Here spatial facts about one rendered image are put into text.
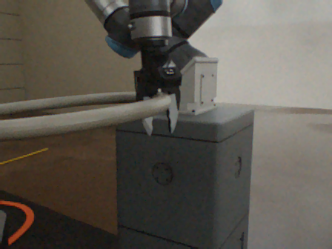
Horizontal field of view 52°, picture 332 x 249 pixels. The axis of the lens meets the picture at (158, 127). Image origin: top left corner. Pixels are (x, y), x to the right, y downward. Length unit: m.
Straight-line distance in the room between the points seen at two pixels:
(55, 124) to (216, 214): 0.74
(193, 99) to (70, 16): 5.93
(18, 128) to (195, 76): 0.76
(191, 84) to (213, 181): 0.33
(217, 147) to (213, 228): 0.26
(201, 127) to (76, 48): 5.88
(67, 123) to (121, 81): 5.69
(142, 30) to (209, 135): 0.43
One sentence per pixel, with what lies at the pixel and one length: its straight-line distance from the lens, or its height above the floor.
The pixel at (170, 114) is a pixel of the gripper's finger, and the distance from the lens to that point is 0.78.
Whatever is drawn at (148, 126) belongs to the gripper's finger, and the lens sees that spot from 0.77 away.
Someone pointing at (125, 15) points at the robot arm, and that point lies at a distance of 0.93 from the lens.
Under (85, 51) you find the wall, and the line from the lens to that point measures 6.68.
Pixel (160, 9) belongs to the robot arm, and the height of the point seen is 1.14.
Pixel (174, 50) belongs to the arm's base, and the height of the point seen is 1.07.
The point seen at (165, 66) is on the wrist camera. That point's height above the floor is 1.02.
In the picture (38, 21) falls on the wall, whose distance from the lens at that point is 7.58.
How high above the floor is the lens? 1.02
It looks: 11 degrees down
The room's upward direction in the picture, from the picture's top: straight up
